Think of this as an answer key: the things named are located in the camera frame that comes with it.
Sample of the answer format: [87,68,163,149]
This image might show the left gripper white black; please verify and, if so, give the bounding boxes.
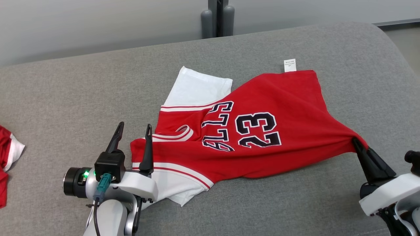
[106,122,158,201]

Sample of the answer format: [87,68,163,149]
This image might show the red jersey shirt number 23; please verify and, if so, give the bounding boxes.
[130,59,368,207]

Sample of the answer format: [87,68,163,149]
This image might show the teal left camera connector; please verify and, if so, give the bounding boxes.
[93,173,113,201]

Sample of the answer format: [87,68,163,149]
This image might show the grey cylinder post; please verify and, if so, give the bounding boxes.
[201,9,213,39]
[222,5,235,36]

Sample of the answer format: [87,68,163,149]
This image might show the grey vertical wall rail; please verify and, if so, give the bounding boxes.
[208,0,229,37]

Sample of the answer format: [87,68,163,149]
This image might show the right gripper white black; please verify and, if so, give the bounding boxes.
[352,138,420,216]

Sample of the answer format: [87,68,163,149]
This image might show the red shorts white trim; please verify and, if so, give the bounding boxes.
[0,126,26,208]

